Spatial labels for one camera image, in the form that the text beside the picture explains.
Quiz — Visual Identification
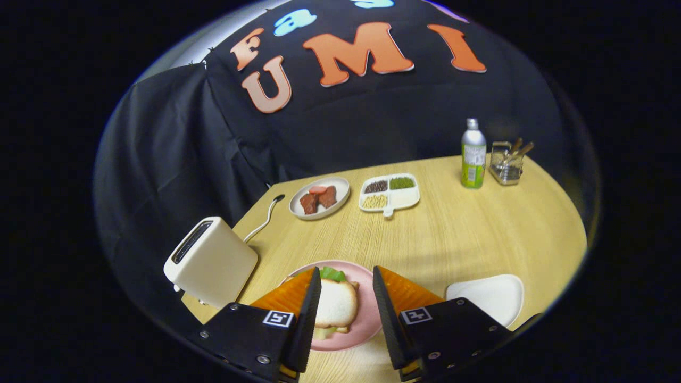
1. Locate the black backdrop cloth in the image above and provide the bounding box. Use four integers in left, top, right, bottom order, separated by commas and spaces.
93, 0, 596, 320

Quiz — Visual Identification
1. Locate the wooden-handled utensil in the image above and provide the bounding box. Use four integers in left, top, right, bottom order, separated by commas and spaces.
503, 137, 524, 171
505, 141, 535, 171

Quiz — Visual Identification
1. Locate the white divided dish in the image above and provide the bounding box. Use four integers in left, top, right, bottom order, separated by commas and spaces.
359, 173, 420, 218

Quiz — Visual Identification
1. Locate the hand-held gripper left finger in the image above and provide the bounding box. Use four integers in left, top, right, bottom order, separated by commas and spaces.
186, 266, 323, 382

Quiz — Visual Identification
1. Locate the green and silver bottle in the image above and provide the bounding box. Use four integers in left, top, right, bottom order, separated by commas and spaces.
461, 118, 487, 189

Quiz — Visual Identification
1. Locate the white toaster cable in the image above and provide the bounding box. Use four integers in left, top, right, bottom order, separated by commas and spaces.
243, 196, 283, 244

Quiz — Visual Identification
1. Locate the white toaster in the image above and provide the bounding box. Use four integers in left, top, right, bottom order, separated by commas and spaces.
163, 216, 259, 309

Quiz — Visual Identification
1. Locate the pink round plate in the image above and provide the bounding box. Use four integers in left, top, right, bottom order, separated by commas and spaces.
280, 260, 385, 352

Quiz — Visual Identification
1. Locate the wire utensil holder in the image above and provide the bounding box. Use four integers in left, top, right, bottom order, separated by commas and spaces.
488, 141, 525, 186

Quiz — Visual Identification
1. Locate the grey round plate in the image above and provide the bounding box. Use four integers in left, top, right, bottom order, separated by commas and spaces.
289, 176, 351, 221

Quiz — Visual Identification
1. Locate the toasted bread slice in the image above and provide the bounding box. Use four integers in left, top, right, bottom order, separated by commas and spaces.
315, 278, 360, 335

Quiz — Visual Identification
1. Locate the white square plate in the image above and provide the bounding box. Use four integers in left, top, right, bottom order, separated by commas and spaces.
446, 274, 525, 328

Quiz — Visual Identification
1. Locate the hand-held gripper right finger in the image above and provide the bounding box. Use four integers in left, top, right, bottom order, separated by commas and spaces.
372, 265, 516, 382

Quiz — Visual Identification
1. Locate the green lettuce leaf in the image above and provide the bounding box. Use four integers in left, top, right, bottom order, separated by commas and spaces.
313, 266, 349, 341

